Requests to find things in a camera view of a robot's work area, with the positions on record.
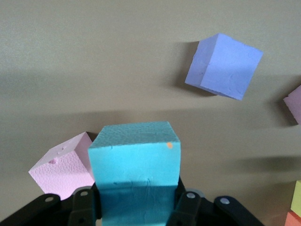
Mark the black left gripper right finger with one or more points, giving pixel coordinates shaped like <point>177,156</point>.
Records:
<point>188,207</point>

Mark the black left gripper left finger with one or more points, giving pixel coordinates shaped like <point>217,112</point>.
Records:
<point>80,207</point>

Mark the light blue foam cube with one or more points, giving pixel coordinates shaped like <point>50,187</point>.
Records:
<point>134,164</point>

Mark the orange foam cube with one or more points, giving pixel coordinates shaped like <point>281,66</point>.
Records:
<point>294,220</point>

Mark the yellow foam cube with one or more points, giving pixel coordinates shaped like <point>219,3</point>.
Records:
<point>296,197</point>

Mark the pink foam cube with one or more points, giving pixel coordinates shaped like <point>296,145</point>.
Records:
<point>295,106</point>
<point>63,171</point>

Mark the purple foam cube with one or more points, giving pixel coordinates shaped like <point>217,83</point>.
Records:
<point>223,68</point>

